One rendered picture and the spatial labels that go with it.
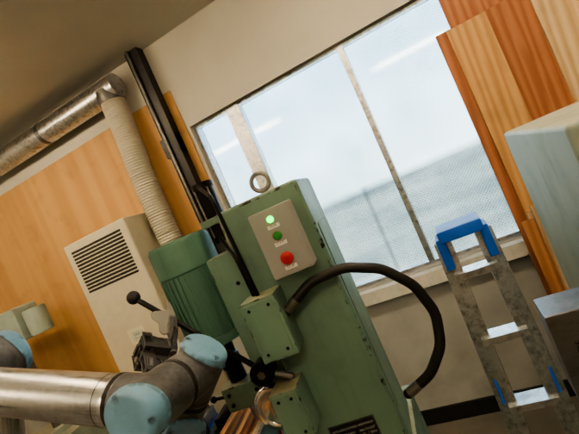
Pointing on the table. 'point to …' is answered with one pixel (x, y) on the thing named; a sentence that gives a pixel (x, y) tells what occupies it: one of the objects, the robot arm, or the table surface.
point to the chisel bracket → (239, 394)
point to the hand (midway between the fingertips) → (159, 326)
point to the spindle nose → (235, 370)
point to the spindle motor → (193, 285)
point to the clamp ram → (221, 418)
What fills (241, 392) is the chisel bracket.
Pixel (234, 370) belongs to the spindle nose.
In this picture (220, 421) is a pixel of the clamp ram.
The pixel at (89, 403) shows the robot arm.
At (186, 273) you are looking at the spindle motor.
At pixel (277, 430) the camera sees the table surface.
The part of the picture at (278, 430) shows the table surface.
